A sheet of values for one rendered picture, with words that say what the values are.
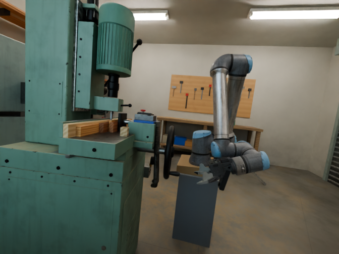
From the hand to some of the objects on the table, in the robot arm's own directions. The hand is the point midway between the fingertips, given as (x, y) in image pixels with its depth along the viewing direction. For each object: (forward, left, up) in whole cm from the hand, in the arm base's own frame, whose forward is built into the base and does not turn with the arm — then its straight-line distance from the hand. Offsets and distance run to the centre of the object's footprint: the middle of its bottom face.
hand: (195, 178), depth 82 cm
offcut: (+9, -35, +23) cm, 43 cm away
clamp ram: (-4, -38, +24) cm, 45 cm away
